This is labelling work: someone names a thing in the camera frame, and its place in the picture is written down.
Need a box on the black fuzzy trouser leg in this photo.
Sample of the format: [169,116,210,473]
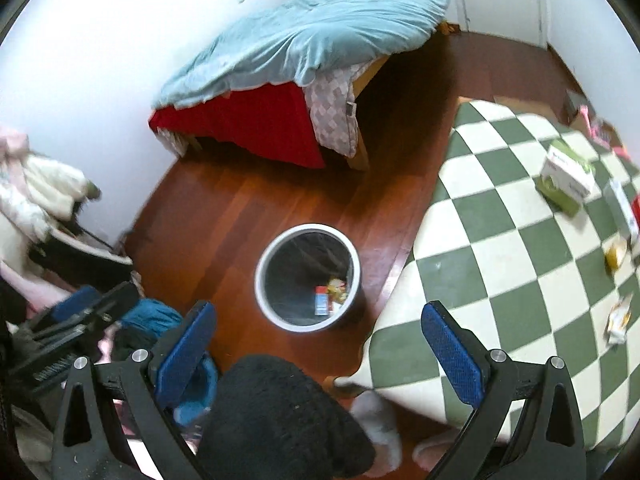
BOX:
[196,354,375,479]

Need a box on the red blue milk carton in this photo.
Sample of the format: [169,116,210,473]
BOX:
[314,286,332,316]

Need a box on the yellow snack bag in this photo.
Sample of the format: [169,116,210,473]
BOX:
[326,278,348,304]

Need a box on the fluffy white slipper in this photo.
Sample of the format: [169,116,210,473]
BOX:
[349,390,402,478]

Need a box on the yellow clear wrapper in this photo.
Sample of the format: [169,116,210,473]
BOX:
[604,236,628,273]

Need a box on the green white checkered tablecloth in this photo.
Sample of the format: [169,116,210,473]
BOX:
[336,101,639,451]

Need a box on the pink patterned bag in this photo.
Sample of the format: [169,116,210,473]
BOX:
[564,90,630,159]

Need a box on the pile of pale clothes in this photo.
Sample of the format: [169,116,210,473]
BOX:
[1,126,101,273]

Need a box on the black office chair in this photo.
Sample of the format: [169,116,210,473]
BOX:
[28,202,141,292]

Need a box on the white round trash bin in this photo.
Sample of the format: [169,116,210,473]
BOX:
[254,223,362,334]

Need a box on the red soda can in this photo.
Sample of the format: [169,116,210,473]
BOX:
[630,195,640,247]

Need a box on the blue garment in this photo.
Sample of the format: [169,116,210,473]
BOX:
[112,299,218,432]

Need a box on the red bed sheet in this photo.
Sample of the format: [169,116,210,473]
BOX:
[149,82,326,169]

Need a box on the white yellow torn wrapper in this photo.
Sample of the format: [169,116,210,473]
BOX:
[605,292,634,346]

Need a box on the patterned grey pink blanket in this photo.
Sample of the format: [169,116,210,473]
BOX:
[304,62,371,158]

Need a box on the green white box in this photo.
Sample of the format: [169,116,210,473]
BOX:
[534,140,600,218]

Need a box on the white blue small carton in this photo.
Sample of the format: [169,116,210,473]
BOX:
[603,179,639,245]

